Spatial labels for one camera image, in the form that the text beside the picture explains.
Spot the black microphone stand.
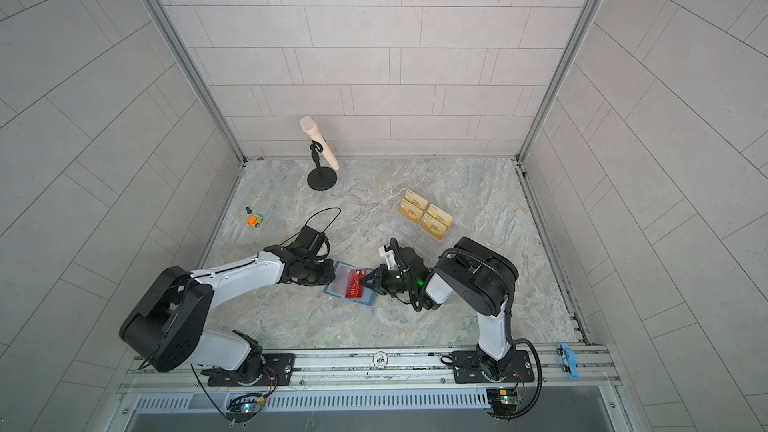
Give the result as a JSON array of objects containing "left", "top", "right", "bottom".
[{"left": 307, "top": 141, "right": 337, "bottom": 191}]

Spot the aluminium mounting rail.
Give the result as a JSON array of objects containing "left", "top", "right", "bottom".
[{"left": 118, "top": 344, "right": 621, "bottom": 394}]

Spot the right green circuit board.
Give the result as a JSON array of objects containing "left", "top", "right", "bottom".
[{"left": 486, "top": 389, "right": 523, "bottom": 418}]

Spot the green circuit board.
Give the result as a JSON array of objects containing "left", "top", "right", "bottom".
[
  {"left": 226, "top": 393, "right": 266, "bottom": 423},
  {"left": 486, "top": 389, "right": 523, "bottom": 418}
]

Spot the green orange toy truck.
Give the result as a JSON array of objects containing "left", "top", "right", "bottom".
[{"left": 246, "top": 215, "right": 264, "bottom": 227}]

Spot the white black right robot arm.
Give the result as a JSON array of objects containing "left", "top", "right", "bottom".
[{"left": 359, "top": 237, "right": 519, "bottom": 381}]

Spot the cream microphone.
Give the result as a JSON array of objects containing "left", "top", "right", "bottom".
[{"left": 300, "top": 116, "right": 340, "bottom": 171}]

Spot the clear acrylic card tray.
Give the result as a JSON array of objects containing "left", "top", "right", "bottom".
[{"left": 398, "top": 189, "right": 454, "bottom": 240}]

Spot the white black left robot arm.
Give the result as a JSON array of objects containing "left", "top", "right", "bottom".
[{"left": 119, "top": 225, "right": 335, "bottom": 386}]

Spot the left green circuit board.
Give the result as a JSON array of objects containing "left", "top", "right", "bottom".
[{"left": 226, "top": 393, "right": 266, "bottom": 423}]

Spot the blue clip on rail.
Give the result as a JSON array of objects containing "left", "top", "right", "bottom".
[{"left": 557, "top": 343, "right": 579, "bottom": 380}]

